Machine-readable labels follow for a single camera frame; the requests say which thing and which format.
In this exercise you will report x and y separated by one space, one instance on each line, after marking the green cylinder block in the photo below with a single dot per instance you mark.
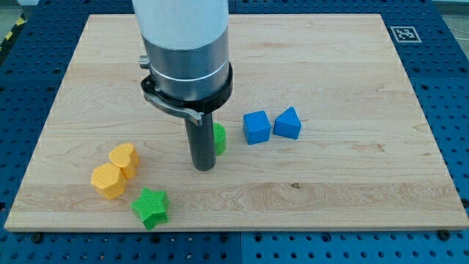
219 138

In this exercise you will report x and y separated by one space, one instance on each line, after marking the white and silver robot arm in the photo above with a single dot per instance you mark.
187 45

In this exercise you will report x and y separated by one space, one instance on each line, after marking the blue cube block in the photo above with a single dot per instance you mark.
256 127

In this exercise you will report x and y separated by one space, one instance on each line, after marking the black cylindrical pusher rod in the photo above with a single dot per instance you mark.
202 143

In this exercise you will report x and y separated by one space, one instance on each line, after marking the black tool clamp with lever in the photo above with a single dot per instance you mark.
191 110

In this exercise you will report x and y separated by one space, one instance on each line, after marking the blue triangular prism block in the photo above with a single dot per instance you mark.
288 124

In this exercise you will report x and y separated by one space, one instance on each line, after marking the wooden board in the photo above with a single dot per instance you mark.
365 159

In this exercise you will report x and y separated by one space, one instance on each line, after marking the green star block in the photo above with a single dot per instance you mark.
152 208

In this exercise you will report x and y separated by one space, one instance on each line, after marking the yellow heart block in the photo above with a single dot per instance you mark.
126 158

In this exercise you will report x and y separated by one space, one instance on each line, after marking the yellow hexagon block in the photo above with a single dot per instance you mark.
108 181

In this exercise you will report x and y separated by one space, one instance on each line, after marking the white fiducial marker tag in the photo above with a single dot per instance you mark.
405 34

